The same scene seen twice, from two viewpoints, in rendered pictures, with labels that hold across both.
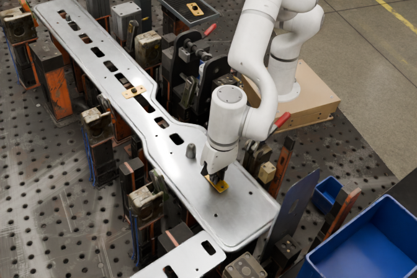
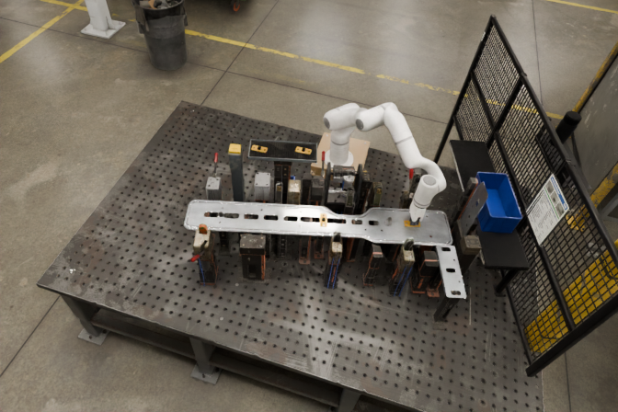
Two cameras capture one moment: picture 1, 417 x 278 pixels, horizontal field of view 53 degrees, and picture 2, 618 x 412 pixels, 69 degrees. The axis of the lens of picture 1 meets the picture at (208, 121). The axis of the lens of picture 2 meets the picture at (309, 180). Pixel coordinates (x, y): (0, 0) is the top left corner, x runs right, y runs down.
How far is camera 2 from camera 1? 169 cm
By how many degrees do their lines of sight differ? 34
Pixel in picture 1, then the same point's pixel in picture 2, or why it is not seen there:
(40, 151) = (282, 303)
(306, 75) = not seen: hidden behind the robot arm
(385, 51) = (285, 82)
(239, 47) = (414, 157)
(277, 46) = (341, 138)
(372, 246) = not seen: hidden behind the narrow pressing
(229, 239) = (446, 239)
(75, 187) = (326, 298)
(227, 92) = (428, 180)
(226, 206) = (429, 229)
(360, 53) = (274, 93)
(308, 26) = not seen: hidden behind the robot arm
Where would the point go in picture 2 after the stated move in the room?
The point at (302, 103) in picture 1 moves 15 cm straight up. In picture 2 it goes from (359, 157) to (362, 141)
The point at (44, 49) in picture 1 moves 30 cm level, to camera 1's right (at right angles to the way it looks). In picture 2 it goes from (253, 241) to (296, 208)
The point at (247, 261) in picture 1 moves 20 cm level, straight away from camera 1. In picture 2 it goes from (468, 238) to (441, 211)
